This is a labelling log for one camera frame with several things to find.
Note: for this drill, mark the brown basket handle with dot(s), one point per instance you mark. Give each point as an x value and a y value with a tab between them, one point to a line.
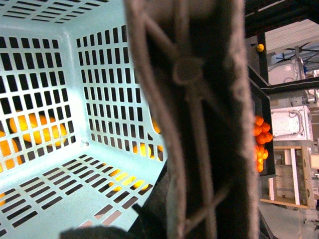
190	60

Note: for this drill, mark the light blue plastic basket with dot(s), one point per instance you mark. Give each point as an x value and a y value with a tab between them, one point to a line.
82	149

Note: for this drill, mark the bag of oranges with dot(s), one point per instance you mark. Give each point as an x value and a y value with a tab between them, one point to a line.
262	137

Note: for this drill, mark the white washing machine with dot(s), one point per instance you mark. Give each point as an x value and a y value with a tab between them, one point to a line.
292	124

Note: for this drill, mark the black display shelf frame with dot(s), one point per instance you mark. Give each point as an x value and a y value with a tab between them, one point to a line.
265	15

